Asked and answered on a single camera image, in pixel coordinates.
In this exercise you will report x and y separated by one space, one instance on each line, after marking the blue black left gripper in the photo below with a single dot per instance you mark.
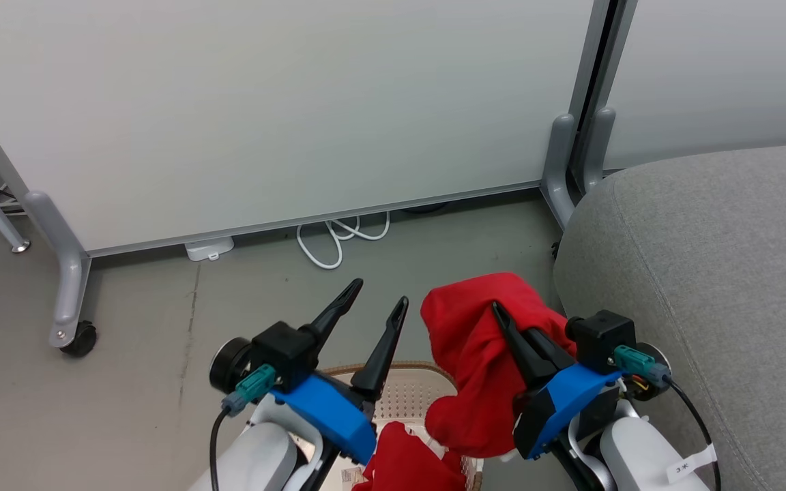
328 409

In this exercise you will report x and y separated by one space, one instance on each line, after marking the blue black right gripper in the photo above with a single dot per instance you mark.
563 402

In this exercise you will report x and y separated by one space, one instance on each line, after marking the red clothing item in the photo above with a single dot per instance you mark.
468 354
406 464

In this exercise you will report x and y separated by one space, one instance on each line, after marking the white perforated laundry basket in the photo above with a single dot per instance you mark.
410 395

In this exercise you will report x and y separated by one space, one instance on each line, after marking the white paper label tag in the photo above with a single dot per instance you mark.
692 465

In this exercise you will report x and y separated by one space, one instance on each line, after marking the grey fabric sofa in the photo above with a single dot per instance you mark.
720 273

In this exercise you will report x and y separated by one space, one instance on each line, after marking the wide white partition panel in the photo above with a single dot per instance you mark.
263 116

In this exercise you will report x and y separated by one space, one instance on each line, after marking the black caster wheel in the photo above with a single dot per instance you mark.
82 339

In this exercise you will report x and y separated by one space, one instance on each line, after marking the grey partition leg with caster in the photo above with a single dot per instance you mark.
65 273

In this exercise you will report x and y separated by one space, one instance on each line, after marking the narrow white partition panel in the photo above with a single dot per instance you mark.
720 68

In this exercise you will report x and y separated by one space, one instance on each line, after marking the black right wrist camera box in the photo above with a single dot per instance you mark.
604 337

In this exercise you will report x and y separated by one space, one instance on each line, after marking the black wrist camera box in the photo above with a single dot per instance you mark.
287 351
604 337

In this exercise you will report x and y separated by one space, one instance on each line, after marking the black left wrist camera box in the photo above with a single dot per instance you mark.
287 351

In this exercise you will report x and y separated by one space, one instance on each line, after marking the small white wall adapter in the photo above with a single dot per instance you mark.
209 248

